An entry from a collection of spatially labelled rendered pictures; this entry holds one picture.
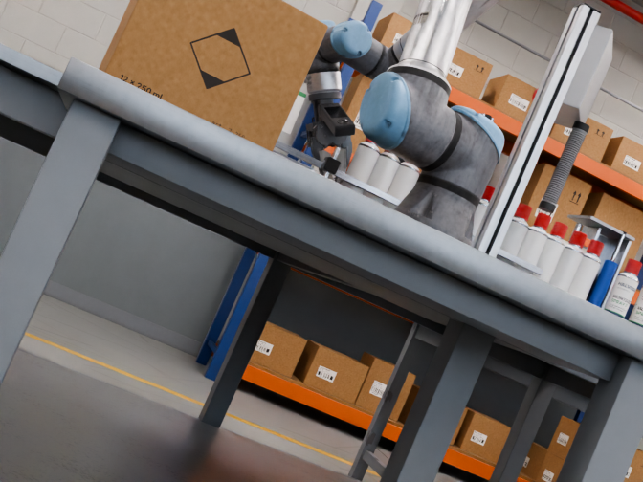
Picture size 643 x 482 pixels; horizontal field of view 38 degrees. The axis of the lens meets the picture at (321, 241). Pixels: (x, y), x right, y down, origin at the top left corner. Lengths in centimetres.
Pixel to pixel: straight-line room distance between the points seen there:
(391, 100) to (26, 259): 68
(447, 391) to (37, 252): 69
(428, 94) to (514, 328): 47
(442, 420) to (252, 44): 68
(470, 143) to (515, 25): 553
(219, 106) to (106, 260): 486
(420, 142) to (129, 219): 489
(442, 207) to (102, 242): 490
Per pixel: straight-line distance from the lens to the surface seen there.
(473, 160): 162
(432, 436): 150
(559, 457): 627
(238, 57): 156
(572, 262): 225
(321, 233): 119
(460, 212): 161
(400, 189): 206
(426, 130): 156
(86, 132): 113
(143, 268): 637
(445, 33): 163
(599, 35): 213
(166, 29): 154
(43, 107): 135
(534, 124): 204
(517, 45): 710
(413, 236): 117
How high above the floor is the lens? 69
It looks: 3 degrees up
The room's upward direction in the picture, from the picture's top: 24 degrees clockwise
